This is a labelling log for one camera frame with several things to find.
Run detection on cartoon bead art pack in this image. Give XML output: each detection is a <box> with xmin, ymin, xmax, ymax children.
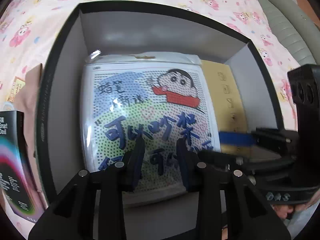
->
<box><xmin>80</xmin><ymin>52</ymin><xmax>215</xmax><ymax>207</ymax></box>

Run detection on black rainbow product box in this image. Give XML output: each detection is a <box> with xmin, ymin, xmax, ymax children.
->
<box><xmin>1</xmin><ymin>111</ymin><xmax>44</xmax><ymax>223</ymax></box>

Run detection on pink cartoon bed sheet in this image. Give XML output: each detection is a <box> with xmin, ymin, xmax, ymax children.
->
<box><xmin>1</xmin><ymin>0</ymin><xmax>298</xmax><ymax>130</ymax></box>

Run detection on black storage box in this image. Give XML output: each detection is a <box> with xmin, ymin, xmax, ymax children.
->
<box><xmin>35</xmin><ymin>2</ymin><xmax>286</xmax><ymax>205</ymax></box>

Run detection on orange green leaflet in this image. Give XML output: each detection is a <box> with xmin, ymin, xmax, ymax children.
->
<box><xmin>6</xmin><ymin>77</ymin><xmax>25</xmax><ymax>103</ymax></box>

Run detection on person right hand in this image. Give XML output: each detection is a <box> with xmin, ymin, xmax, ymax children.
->
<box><xmin>271</xmin><ymin>204</ymin><xmax>315</xmax><ymax>228</ymax></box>

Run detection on grey headboard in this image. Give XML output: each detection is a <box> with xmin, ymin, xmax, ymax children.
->
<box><xmin>258</xmin><ymin>0</ymin><xmax>319</xmax><ymax>65</ymax></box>

